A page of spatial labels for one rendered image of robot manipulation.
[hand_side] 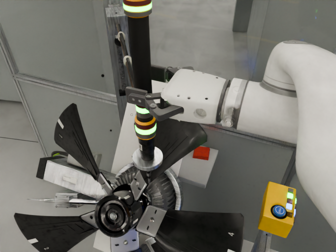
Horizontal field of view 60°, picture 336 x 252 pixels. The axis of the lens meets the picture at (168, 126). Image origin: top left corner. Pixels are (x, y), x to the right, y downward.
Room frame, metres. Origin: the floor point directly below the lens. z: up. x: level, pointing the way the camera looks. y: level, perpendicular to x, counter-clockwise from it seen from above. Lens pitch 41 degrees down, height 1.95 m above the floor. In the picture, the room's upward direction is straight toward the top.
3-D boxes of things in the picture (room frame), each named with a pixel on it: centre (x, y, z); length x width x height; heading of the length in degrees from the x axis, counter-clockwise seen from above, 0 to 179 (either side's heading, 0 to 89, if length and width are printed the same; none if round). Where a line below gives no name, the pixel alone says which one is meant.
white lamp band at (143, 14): (0.46, 0.05, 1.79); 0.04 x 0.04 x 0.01
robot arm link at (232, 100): (0.40, -0.11, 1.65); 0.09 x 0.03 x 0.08; 158
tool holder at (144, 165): (0.47, 0.05, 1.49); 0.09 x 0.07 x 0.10; 13
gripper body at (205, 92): (0.42, -0.05, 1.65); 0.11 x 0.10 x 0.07; 68
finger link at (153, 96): (0.41, 0.01, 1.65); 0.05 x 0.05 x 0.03; 61
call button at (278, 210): (0.56, -0.38, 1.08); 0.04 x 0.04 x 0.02
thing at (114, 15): (1.07, 0.19, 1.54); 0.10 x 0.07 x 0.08; 13
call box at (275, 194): (0.60, -0.40, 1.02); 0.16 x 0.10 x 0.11; 158
